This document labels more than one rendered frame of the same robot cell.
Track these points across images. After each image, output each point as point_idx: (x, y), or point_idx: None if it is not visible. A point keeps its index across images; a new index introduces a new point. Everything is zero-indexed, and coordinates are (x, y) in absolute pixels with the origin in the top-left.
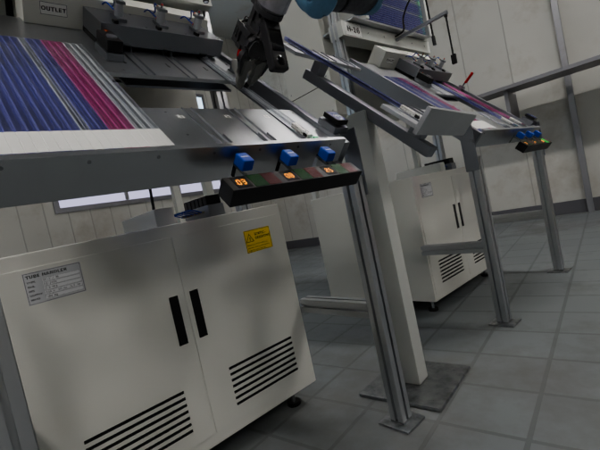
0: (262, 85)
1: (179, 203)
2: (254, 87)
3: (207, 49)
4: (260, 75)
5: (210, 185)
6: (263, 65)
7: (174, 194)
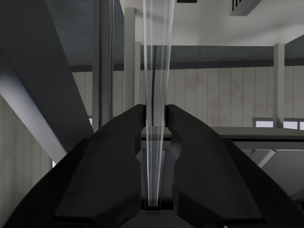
0: (54, 127)
1: (136, 63)
2: (76, 132)
3: (144, 221)
4: (94, 140)
5: (127, 47)
6: (78, 195)
7: (139, 72)
